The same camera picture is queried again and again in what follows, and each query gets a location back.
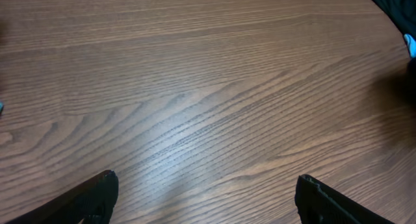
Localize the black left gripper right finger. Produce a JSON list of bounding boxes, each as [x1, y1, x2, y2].
[[294, 174, 393, 224]]

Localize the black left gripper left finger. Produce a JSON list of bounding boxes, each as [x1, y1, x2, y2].
[[7, 170, 119, 224]]

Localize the black t-shirt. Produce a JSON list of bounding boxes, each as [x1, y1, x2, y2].
[[372, 0, 415, 38]]

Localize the blue folded jeans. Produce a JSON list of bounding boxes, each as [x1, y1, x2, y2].
[[0, 102, 4, 114]]

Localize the light blue t-shirt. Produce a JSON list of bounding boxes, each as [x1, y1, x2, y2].
[[403, 34, 416, 58]]

